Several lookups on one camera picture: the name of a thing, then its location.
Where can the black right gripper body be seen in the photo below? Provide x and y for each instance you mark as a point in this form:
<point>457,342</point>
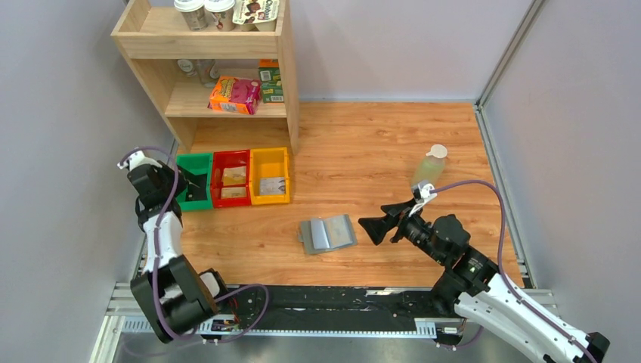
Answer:
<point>413,228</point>

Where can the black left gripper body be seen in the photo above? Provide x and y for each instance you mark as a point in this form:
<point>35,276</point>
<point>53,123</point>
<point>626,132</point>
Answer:
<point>166,178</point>

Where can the black credit card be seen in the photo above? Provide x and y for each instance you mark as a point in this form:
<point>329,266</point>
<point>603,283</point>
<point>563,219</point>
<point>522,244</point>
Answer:
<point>194,184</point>

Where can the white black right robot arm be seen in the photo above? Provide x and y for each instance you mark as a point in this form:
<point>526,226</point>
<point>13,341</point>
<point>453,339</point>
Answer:
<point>473,288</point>

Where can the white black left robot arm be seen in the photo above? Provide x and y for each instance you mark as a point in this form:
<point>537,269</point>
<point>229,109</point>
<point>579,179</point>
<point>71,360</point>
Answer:
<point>173,297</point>

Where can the lower gold card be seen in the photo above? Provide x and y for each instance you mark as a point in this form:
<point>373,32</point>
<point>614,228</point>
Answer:
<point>233,193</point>

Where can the gold card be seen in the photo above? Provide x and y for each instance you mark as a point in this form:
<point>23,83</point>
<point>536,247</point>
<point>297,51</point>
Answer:
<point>233,193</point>
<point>234,176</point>

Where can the upper gold card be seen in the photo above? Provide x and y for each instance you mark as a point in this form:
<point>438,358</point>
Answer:
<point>234,176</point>

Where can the silver card in yellow bin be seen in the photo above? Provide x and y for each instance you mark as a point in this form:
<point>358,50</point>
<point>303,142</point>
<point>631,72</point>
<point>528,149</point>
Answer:
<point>272,186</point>

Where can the green plastic bin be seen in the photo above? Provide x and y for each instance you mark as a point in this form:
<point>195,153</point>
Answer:
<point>198,164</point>

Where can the green liquid bottle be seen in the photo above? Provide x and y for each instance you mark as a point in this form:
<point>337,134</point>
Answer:
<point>431,166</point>

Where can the red plastic bin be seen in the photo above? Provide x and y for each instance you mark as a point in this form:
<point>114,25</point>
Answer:
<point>225,159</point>

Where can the yellow plastic bin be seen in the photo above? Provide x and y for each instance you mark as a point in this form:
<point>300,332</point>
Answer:
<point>266,163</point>

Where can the orange pink snack box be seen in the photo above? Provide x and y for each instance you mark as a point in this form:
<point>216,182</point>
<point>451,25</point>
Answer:
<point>236,95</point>

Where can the clear glass jar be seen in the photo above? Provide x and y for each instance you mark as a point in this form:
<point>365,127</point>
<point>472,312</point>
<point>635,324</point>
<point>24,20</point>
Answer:
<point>207,71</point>

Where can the wooden shelf unit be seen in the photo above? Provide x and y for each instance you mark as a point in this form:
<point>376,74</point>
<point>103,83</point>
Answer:
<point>178,68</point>

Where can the green carton box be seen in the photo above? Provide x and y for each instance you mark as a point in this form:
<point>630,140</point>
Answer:
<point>271,82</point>

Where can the white lid paper cup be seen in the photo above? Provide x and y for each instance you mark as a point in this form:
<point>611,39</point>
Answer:
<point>193,13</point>

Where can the chocolate pudding pack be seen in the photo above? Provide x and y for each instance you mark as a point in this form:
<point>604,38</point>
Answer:
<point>259,14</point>

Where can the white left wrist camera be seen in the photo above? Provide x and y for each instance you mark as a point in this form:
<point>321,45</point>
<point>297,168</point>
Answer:
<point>136,159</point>

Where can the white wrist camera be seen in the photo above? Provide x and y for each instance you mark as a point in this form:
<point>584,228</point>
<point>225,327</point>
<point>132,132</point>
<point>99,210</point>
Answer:
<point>423,192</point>
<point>136,159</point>

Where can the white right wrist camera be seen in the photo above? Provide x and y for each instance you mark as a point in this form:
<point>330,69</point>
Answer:
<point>423,192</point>

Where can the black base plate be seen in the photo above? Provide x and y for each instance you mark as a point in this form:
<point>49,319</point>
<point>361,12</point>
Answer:
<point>334,309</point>

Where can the aluminium frame rail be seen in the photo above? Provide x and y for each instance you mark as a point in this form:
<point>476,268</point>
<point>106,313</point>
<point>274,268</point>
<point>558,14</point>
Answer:
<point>124,317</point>

